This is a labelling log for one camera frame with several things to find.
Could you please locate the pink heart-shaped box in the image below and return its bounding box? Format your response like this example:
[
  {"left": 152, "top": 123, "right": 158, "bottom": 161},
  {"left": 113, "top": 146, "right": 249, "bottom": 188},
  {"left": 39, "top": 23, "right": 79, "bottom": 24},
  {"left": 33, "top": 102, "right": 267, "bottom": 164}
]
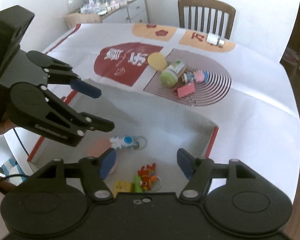
[{"left": 86, "top": 140, "right": 118, "bottom": 174}]

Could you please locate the blue white astronaut keychain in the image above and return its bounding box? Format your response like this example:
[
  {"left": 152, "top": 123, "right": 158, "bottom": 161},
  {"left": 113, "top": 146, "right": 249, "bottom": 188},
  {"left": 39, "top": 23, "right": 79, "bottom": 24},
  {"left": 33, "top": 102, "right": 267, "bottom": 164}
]
[{"left": 109, "top": 135, "right": 148, "bottom": 151}]

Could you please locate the orange dragon keychain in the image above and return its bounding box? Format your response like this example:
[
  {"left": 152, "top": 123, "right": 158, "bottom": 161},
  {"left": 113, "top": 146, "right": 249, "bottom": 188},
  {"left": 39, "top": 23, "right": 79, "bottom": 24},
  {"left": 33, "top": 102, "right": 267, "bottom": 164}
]
[{"left": 137, "top": 163, "right": 163, "bottom": 191}]

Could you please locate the printed paper table cover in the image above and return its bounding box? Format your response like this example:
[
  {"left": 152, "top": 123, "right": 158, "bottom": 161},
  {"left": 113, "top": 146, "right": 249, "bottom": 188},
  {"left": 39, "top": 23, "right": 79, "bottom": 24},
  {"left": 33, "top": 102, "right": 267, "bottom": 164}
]
[{"left": 44, "top": 22, "right": 300, "bottom": 200}]

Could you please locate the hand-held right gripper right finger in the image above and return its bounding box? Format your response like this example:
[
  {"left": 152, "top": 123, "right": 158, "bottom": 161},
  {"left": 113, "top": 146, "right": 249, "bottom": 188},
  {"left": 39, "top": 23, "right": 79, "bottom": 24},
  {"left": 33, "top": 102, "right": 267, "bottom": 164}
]
[{"left": 177, "top": 148, "right": 258, "bottom": 201}]

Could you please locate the white drawer cabinet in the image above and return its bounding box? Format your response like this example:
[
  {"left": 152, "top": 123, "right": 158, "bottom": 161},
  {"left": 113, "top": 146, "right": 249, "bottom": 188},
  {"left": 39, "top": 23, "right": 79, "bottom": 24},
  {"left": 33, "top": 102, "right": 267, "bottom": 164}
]
[{"left": 100, "top": 0, "right": 149, "bottom": 24}]

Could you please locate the green toy stick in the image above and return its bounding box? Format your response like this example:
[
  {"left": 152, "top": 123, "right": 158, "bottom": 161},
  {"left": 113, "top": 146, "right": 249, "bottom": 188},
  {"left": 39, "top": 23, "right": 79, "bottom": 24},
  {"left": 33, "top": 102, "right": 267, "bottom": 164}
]
[{"left": 133, "top": 175, "right": 143, "bottom": 193}]

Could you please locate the pink toy figure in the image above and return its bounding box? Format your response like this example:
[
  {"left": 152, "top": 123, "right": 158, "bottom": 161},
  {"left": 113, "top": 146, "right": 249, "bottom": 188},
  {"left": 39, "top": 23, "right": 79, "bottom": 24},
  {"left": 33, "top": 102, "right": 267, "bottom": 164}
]
[{"left": 194, "top": 70, "right": 210, "bottom": 84}]

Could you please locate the pink card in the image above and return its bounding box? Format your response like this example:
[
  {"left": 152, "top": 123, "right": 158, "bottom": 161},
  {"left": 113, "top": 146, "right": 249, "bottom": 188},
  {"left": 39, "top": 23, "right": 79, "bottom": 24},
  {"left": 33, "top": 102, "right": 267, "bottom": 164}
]
[{"left": 177, "top": 84, "right": 196, "bottom": 98}]

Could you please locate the yellow toy block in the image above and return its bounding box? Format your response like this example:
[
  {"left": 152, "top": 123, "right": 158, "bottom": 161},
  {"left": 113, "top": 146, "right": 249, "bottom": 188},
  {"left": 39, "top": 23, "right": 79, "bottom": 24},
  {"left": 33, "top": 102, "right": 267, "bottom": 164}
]
[{"left": 113, "top": 181, "right": 133, "bottom": 198}]

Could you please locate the person's left hand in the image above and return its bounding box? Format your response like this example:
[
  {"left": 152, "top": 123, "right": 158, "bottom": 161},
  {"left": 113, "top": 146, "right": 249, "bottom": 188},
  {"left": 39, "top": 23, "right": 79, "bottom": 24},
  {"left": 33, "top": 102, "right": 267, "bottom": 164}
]
[{"left": 0, "top": 105, "right": 15, "bottom": 138}]

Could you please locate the brown wooden chair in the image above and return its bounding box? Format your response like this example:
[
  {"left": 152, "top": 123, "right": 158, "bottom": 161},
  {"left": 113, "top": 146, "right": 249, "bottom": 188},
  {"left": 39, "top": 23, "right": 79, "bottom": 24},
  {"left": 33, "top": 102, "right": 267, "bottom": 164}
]
[{"left": 177, "top": 0, "right": 237, "bottom": 40}]

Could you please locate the blue and white bag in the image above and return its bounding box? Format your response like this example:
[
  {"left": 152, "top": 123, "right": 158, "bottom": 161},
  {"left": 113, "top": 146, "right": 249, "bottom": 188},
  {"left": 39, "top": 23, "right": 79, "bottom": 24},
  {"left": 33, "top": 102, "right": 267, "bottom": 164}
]
[{"left": 1, "top": 159, "right": 28, "bottom": 187}]

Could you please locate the white labelled cylinder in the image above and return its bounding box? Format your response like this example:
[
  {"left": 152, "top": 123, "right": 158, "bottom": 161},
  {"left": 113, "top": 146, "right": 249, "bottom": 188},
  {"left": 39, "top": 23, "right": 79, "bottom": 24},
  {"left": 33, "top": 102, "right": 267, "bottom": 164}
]
[{"left": 206, "top": 33, "right": 226, "bottom": 48}]

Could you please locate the white cardboard box red outside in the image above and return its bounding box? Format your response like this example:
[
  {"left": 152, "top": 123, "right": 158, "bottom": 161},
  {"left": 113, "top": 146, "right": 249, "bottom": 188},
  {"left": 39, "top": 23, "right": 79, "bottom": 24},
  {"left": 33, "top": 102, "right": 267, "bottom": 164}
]
[{"left": 27, "top": 79, "right": 220, "bottom": 195}]

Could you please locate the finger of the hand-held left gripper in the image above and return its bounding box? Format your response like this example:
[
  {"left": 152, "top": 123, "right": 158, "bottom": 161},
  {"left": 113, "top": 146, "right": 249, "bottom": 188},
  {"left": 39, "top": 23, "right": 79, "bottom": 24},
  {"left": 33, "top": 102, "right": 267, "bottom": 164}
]
[
  {"left": 32, "top": 89, "right": 115, "bottom": 147},
  {"left": 27, "top": 50, "right": 102, "bottom": 99}
]

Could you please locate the light wooden furniture frame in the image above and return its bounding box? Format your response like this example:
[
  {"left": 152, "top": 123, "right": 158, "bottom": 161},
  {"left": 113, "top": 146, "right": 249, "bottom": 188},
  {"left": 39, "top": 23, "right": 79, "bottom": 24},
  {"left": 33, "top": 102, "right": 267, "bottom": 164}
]
[{"left": 66, "top": 12, "right": 100, "bottom": 29}]

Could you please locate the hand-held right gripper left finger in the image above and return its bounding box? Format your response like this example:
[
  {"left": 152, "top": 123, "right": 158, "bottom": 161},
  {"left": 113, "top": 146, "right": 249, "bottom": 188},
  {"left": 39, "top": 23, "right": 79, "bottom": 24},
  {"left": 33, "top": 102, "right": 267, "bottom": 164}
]
[{"left": 36, "top": 148, "right": 117, "bottom": 202}]

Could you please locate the thin black cable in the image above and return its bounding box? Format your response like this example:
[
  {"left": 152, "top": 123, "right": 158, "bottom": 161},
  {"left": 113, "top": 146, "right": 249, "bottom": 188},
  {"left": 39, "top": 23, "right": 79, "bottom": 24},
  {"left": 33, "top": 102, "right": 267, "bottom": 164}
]
[{"left": 14, "top": 127, "right": 30, "bottom": 157}]

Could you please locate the yellow oval toy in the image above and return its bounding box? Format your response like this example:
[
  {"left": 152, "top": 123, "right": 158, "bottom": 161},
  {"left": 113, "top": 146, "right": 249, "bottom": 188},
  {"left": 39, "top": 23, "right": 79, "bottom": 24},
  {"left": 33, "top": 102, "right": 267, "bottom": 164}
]
[{"left": 147, "top": 52, "right": 167, "bottom": 70}]

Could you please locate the green and white toy bottle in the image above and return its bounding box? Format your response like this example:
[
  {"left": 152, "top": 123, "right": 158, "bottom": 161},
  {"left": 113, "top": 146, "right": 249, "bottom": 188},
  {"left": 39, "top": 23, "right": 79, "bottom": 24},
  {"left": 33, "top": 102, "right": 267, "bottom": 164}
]
[{"left": 160, "top": 60, "right": 187, "bottom": 88}]

